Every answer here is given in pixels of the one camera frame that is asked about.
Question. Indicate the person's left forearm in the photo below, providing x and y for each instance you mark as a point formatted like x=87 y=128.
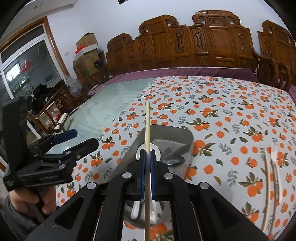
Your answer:
x=13 y=226

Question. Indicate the carved wooden armchair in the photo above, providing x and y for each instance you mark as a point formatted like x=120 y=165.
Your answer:
x=277 y=41

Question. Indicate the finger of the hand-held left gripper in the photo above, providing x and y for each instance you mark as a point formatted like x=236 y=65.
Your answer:
x=85 y=146
x=67 y=134

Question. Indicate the wooden framed glass door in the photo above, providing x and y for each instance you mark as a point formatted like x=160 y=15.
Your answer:
x=34 y=53

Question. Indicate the small brown cardboard box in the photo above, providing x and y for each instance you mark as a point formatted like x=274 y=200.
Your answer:
x=86 y=39

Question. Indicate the dark brown chopstick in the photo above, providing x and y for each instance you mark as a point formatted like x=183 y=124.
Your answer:
x=274 y=185

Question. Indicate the white plastic spoon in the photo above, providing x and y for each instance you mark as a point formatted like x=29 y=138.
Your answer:
x=157 y=151

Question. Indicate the pale chopstick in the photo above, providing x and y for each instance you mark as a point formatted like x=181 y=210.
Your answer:
x=278 y=180

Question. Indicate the rectangular metal tray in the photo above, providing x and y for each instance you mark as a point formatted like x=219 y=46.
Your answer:
x=166 y=134

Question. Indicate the light wooden chopstick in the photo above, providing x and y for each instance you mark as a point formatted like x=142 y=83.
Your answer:
x=147 y=129
x=266 y=185

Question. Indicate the cream table edge clamp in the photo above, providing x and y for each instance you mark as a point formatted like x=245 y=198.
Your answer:
x=63 y=118

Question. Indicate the labelled cardboard box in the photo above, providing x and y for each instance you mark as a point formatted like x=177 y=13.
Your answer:
x=47 y=120

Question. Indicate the wooden side chair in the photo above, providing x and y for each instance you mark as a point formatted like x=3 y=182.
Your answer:
x=57 y=102

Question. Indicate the large brown cardboard box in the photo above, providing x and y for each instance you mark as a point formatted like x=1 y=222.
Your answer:
x=85 y=64

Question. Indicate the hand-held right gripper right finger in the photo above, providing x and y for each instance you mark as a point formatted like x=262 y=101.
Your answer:
x=152 y=178

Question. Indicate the pile of black clothes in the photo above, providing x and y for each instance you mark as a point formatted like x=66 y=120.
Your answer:
x=39 y=90

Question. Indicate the white power strip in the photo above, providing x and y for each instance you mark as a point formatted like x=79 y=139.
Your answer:
x=93 y=87

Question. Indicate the long purple sofa cushion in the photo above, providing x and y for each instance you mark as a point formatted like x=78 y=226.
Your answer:
x=185 y=72

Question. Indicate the carved wooden sofa bench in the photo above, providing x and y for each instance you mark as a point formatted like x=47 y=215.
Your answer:
x=219 y=41

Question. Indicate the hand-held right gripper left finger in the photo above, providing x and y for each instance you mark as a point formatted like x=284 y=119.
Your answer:
x=143 y=178

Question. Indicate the plastic bag with dark contents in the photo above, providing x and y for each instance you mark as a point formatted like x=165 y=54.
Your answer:
x=74 y=87

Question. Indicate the red ornament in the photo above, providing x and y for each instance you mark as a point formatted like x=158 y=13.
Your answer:
x=81 y=49

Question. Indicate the red window decoration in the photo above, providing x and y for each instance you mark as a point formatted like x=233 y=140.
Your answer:
x=26 y=66

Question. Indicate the orange fruit print tablecloth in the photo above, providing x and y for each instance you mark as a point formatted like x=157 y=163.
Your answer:
x=219 y=111

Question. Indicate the small black fan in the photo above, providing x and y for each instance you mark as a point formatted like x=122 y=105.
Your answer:
x=98 y=64

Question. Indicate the person's left hand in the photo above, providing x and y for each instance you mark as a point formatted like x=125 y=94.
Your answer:
x=49 y=199

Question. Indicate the flat white box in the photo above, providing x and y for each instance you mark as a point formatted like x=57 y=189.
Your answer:
x=89 y=49

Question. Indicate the square purple seat cushion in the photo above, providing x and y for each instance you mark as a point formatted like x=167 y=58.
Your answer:
x=293 y=93

